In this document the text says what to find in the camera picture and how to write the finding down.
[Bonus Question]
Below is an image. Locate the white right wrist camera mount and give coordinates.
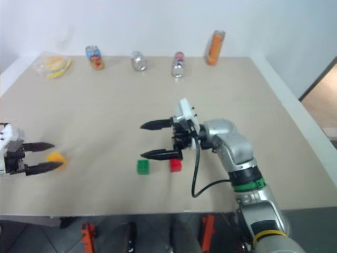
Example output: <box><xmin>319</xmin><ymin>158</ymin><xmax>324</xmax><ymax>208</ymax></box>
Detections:
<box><xmin>173</xmin><ymin>98</ymin><xmax>202</xmax><ymax>135</ymax></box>

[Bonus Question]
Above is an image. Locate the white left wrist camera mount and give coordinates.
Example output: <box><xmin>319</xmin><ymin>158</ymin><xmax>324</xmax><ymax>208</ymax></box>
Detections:
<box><xmin>0</xmin><ymin>122</ymin><xmax>26</xmax><ymax>174</ymax></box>

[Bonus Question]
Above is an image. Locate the green cube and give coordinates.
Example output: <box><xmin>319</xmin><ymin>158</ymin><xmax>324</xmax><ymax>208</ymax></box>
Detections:
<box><xmin>136</xmin><ymin>159</ymin><xmax>151</xmax><ymax>176</ymax></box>

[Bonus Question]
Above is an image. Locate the plain silver can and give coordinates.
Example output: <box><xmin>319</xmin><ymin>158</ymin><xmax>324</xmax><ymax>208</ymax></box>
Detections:
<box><xmin>131</xmin><ymin>50</ymin><xmax>147</xmax><ymax>72</ymax></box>

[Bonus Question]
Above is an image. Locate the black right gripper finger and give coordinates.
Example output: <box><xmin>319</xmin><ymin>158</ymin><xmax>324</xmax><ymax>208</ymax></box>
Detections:
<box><xmin>140</xmin><ymin>148</ymin><xmax>184</xmax><ymax>161</ymax></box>
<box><xmin>140</xmin><ymin>117</ymin><xmax>175</xmax><ymax>131</ymax></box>

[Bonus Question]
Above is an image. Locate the dark door frame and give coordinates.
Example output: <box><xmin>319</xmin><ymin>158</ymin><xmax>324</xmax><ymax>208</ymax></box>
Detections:
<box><xmin>298</xmin><ymin>56</ymin><xmax>337</xmax><ymax>101</ymax></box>

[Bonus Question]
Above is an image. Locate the blue and red printed can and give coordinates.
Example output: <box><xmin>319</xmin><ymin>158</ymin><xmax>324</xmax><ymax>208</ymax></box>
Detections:
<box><xmin>85</xmin><ymin>45</ymin><xmax>106</xmax><ymax>71</ymax></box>

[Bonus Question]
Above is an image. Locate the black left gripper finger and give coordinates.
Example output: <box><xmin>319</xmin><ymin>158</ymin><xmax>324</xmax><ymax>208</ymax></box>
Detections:
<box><xmin>22</xmin><ymin>141</ymin><xmax>56</xmax><ymax>153</ymax></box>
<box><xmin>25</xmin><ymin>161</ymin><xmax>64</xmax><ymax>177</ymax></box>

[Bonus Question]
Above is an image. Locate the red and white silver can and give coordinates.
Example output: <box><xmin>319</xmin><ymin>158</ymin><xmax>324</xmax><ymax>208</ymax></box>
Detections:
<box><xmin>171</xmin><ymin>51</ymin><xmax>185</xmax><ymax>78</ymax></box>

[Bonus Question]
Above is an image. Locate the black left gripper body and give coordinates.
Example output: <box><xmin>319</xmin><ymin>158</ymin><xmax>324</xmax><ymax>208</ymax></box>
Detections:
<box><xmin>4</xmin><ymin>141</ymin><xmax>29</xmax><ymax>176</ymax></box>

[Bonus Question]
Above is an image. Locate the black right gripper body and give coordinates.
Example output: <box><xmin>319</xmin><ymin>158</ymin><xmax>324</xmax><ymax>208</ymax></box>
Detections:
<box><xmin>171</xmin><ymin>120</ymin><xmax>197</xmax><ymax>151</ymax></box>

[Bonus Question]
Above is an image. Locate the tall orange can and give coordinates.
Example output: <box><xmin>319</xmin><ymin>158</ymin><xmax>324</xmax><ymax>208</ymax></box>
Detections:
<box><xmin>205</xmin><ymin>30</ymin><xmax>227</xmax><ymax>66</ymax></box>

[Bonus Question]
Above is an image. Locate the black table bracket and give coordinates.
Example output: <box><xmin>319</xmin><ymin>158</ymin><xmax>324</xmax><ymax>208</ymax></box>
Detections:
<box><xmin>59</xmin><ymin>216</ymin><xmax>76</xmax><ymax>229</ymax></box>

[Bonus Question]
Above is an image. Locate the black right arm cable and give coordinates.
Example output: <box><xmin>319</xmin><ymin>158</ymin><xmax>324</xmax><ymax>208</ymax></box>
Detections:
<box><xmin>190</xmin><ymin>126</ymin><xmax>233</xmax><ymax>198</ymax></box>

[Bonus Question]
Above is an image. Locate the red cube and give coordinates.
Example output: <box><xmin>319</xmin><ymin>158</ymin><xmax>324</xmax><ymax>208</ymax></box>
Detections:
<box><xmin>169</xmin><ymin>158</ymin><xmax>183</xmax><ymax>173</ymax></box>

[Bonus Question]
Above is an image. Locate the yellow cube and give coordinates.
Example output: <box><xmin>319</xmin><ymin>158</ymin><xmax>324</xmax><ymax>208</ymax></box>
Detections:
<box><xmin>46</xmin><ymin>151</ymin><xmax>68</xmax><ymax>172</ymax></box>

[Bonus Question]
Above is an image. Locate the orange clamp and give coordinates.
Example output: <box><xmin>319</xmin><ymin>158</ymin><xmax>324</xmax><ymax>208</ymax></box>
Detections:
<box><xmin>80</xmin><ymin>221</ymin><xmax>97</xmax><ymax>253</ymax></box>
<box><xmin>201</xmin><ymin>214</ymin><xmax>217</xmax><ymax>253</ymax></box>

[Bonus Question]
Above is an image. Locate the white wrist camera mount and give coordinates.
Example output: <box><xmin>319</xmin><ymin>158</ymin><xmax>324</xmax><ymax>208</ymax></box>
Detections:
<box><xmin>0</xmin><ymin>122</ymin><xmax>26</xmax><ymax>174</ymax></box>
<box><xmin>173</xmin><ymin>98</ymin><xmax>202</xmax><ymax>135</ymax></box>

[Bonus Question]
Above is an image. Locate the burger in clear plastic bag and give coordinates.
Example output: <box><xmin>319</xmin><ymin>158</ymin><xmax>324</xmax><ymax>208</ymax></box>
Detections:
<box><xmin>35</xmin><ymin>54</ymin><xmax>73</xmax><ymax>80</ymax></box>

